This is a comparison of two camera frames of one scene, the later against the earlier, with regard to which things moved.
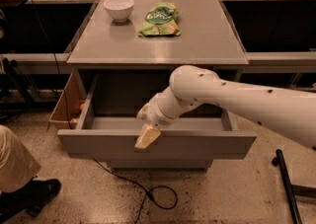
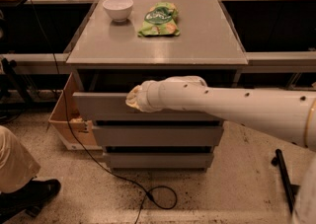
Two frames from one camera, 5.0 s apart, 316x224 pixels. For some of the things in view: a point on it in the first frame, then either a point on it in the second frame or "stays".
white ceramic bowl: x=119 y=8 stays
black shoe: x=28 y=197 stays
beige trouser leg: x=18 y=166 stays
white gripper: x=154 y=113 → x=147 y=98
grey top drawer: x=204 y=130 → x=114 y=107
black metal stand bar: x=292 y=190 stays
